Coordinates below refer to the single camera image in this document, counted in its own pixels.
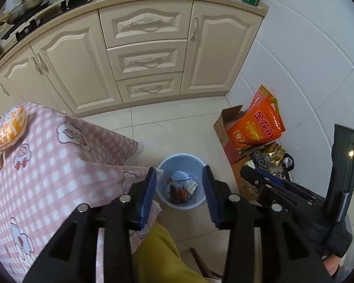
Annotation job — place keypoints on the person's right forearm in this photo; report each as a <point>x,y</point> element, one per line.
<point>330,265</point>

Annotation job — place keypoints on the white crumpled paper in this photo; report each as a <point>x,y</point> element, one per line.
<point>191,187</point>

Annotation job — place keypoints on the person's yellow trousers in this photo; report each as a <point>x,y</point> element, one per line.
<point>159,256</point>

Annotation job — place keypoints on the orange and white snack packet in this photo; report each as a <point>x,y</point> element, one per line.
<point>10,126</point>

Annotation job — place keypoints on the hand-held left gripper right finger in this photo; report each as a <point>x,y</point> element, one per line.
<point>211,197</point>

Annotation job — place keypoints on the cardboard box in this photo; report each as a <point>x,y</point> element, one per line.
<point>224,123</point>

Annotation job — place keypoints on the metal wok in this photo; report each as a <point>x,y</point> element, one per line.
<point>26,4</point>

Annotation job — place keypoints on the cream cabinet drawer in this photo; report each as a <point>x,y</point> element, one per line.
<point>144,32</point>
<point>126,62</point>
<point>129,90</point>

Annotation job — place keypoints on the pink checked tablecloth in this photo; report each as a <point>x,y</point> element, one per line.
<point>62,168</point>

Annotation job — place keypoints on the light blue trash bin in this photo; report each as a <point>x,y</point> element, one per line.
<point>180,162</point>

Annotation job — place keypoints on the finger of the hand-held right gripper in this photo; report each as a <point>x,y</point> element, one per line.
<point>268,191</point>
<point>278,180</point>

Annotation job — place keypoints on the black gas stove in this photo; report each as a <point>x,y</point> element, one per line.
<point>73,3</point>

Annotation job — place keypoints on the black bag of gold packets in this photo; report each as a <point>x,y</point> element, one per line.
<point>271,156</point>

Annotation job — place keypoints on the wooden stool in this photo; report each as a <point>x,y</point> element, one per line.
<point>203,263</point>

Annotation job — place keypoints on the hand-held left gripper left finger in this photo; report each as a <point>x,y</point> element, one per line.
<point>147,194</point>

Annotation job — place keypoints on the cream kitchen cabinet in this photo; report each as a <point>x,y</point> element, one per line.
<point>165,102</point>

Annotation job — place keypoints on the cream cabinet door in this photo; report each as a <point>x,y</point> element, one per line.
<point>26,76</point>
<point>221,50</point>
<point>76,64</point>
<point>0,100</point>

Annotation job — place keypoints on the orange rice bag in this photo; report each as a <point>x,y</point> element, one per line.
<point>253,123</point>

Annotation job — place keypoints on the small orange wrapper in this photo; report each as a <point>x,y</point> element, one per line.
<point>178,197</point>

